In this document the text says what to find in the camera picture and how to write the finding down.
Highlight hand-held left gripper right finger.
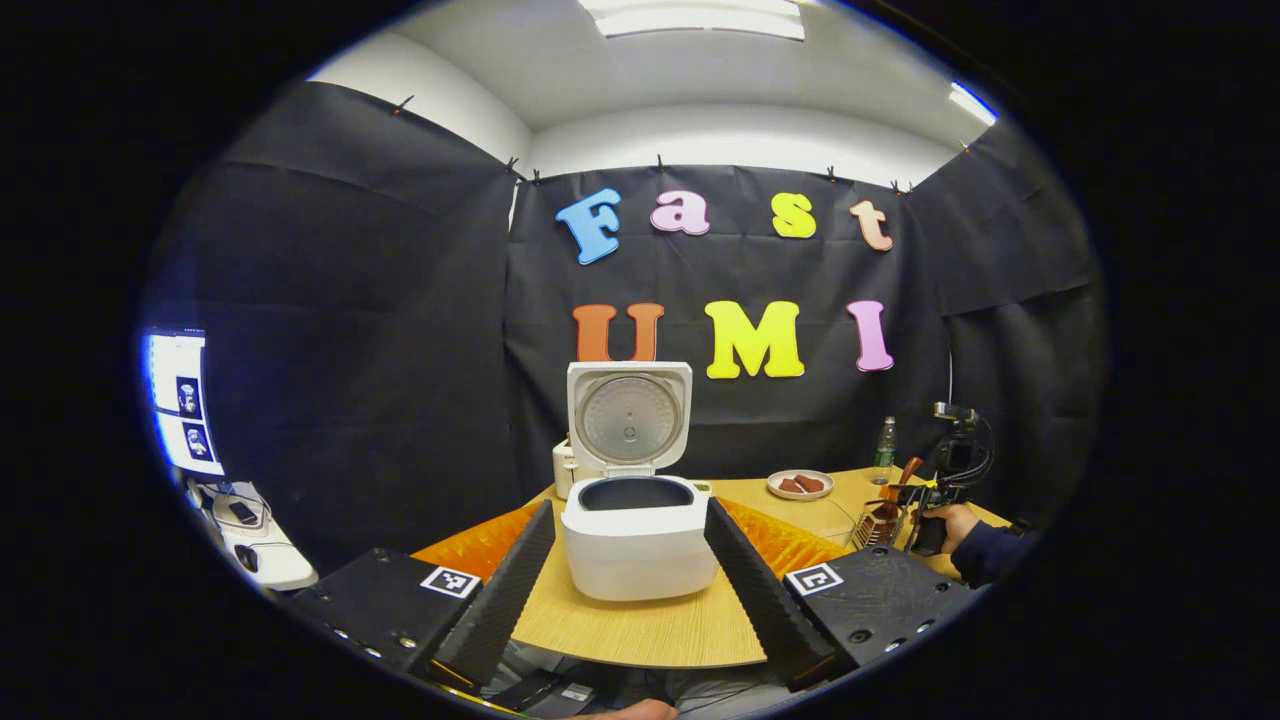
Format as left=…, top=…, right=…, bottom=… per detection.
left=703, top=497, right=986, bottom=693

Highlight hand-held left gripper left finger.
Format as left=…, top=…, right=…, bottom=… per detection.
left=285, top=498, right=557, bottom=693

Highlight brown wooden spoon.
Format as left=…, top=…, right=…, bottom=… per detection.
left=880, top=456, right=926, bottom=521

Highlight metal wire chopstick holder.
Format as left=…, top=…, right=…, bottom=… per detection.
left=851, top=500, right=906, bottom=551

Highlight white rice cooker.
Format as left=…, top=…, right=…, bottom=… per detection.
left=560, top=361, right=721, bottom=603

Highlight white plate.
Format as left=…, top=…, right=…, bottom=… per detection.
left=766, top=469, right=835, bottom=501

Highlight person's grey trousers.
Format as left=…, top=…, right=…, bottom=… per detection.
left=490, top=640, right=791, bottom=720

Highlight white toaster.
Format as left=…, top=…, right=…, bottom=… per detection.
left=552, top=435, right=581, bottom=501

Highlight white side table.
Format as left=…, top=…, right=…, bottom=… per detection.
left=190, top=478, right=319, bottom=591

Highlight black backdrop cloth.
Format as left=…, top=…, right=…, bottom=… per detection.
left=140, top=80, right=1109, bottom=581

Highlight small ceiling light panel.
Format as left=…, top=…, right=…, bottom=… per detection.
left=948, top=82, right=999, bottom=127

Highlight computer monitor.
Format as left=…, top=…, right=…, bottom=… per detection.
left=145, top=330, right=226, bottom=479

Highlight large ceiling light panel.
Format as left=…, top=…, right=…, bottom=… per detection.
left=578, top=0, right=806, bottom=41

